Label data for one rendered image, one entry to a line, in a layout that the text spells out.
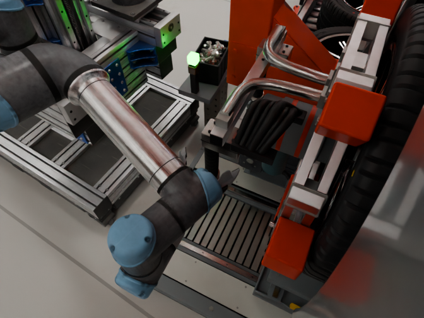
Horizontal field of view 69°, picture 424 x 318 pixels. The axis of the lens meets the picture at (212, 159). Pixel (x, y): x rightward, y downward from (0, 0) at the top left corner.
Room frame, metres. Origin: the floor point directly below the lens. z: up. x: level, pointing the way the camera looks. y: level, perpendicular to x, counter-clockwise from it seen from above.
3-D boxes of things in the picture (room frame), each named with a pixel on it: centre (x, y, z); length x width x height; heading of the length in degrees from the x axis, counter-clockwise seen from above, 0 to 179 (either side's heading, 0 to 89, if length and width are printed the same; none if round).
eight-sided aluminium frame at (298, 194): (0.50, -0.28, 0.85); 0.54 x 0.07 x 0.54; 154
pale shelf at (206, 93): (1.28, -0.01, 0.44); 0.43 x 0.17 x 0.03; 154
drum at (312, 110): (0.53, -0.22, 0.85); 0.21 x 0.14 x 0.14; 64
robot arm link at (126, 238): (0.19, 0.12, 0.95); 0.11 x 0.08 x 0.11; 134
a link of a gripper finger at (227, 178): (0.38, -0.03, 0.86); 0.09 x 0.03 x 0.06; 118
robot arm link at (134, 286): (0.18, 0.13, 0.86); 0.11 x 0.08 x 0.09; 154
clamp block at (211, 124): (0.44, -0.03, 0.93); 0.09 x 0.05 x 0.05; 64
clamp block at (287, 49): (0.74, -0.17, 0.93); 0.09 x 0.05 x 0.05; 64
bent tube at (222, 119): (0.46, -0.13, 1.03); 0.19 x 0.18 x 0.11; 64
